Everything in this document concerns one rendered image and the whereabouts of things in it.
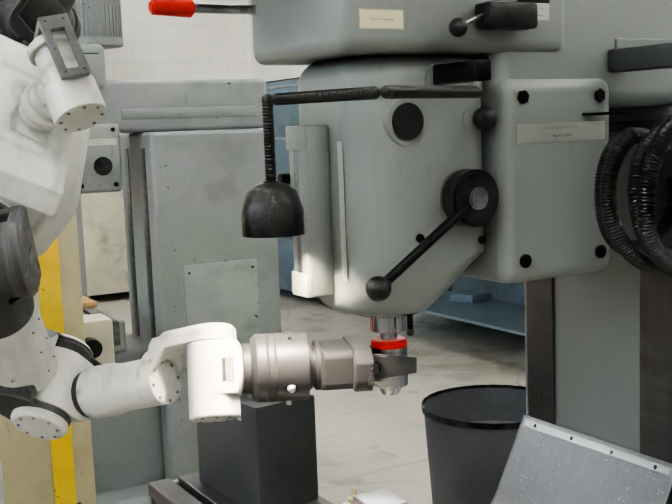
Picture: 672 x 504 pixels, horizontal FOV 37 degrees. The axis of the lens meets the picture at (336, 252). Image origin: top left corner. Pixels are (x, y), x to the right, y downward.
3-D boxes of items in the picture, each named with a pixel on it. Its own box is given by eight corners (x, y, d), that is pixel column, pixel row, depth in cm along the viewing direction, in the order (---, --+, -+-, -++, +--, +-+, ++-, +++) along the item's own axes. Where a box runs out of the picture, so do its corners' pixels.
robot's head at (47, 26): (43, 113, 124) (51, 79, 118) (20, 55, 126) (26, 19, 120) (92, 103, 127) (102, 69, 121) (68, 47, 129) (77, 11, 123)
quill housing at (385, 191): (372, 328, 118) (362, 52, 114) (290, 305, 136) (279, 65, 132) (498, 308, 127) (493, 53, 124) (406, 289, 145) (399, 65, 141)
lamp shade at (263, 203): (229, 236, 115) (226, 182, 115) (272, 230, 121) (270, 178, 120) (274, 239, 111) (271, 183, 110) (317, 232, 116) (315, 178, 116)
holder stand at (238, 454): (260, 516, 169) (254, 400, 166) (198, 482, 186) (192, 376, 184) (319, 499, 176) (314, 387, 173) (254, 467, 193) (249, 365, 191)
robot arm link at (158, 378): (215, 319, 126) (134, 336, 133) (219, 390, 124) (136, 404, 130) (245, 325, 132) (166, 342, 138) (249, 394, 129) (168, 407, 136)
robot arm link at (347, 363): (374, 337, 125) (278, 342, 123) (375, 412, 126) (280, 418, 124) (356, 319, 137) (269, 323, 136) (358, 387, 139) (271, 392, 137)
